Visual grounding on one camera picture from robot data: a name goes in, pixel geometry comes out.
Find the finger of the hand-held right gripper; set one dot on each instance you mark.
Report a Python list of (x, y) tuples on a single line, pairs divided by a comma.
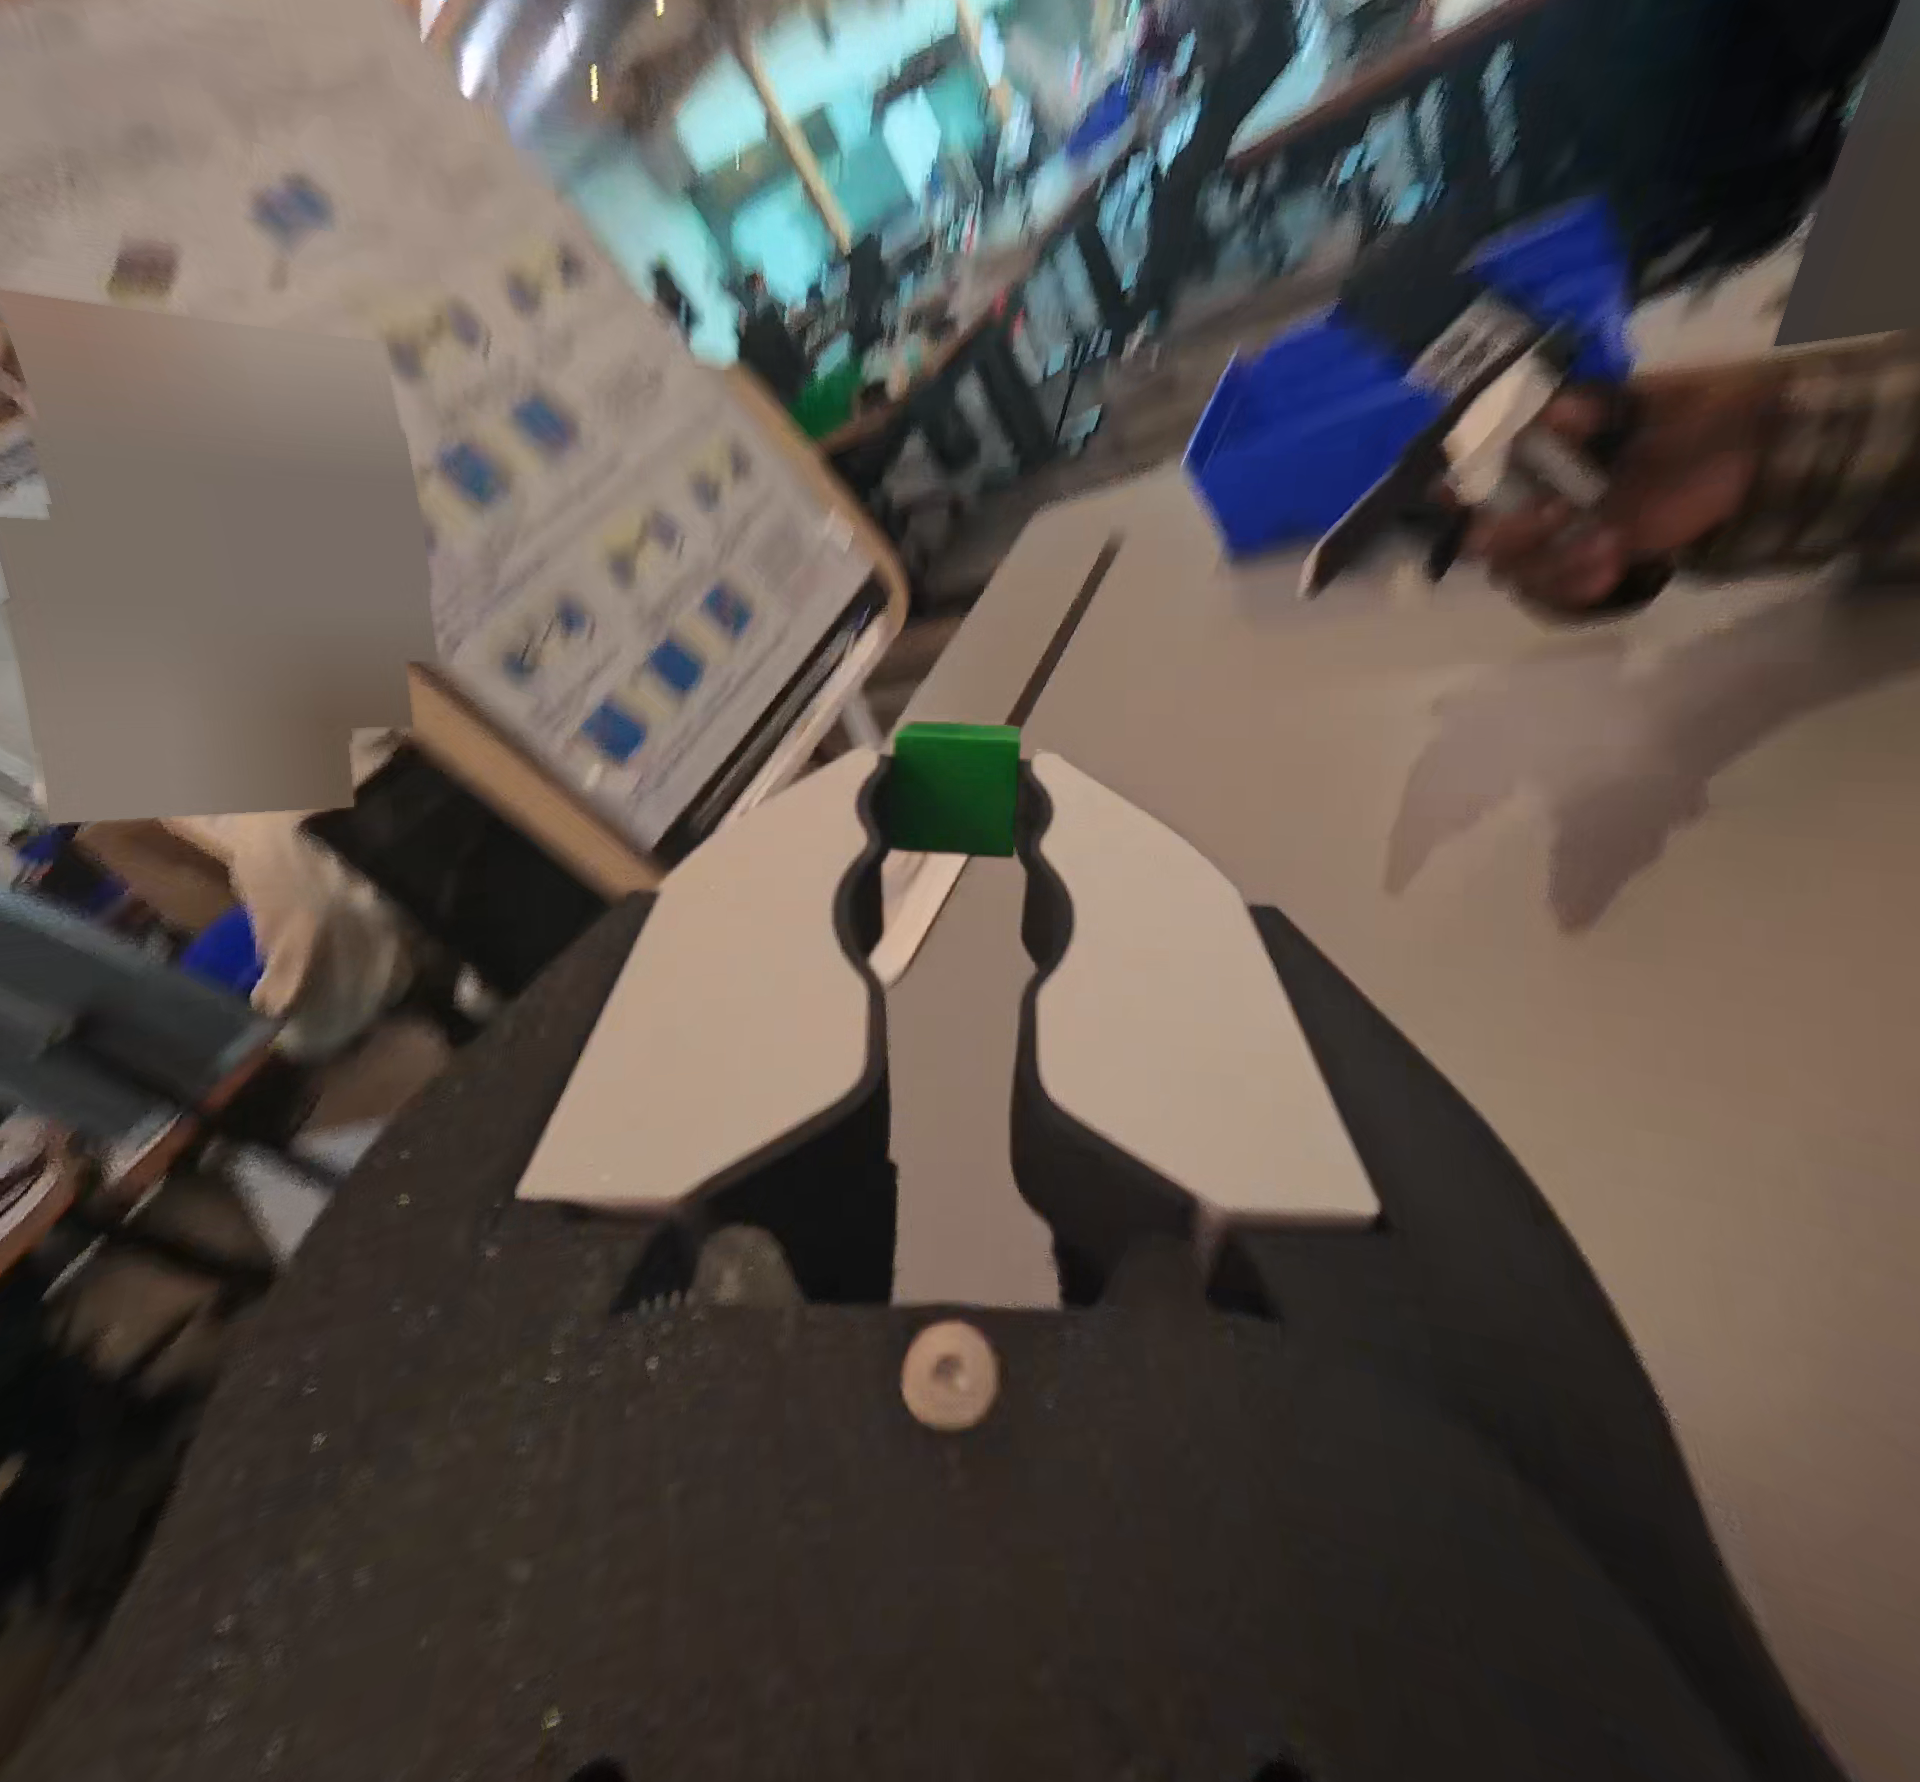
[(1500, 416)]

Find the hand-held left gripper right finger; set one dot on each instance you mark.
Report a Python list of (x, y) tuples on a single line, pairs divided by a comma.
[(1188, 1031)]

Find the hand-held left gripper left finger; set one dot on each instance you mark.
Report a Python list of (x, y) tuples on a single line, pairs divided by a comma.
[(722, 1031)]

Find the blue plastic bin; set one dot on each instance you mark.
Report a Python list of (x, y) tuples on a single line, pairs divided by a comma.
[(1291, 446)]

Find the green cube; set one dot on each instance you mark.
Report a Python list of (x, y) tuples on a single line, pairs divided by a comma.
[(954, 799)]

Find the person's right hand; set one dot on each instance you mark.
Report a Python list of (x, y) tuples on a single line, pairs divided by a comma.
[(1682, 493)]

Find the wood-framed instruction board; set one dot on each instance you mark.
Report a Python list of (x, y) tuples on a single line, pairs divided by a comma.
[(631, 568)]

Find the green storage bin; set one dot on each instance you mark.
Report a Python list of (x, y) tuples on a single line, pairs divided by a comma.
[(829, 402)]

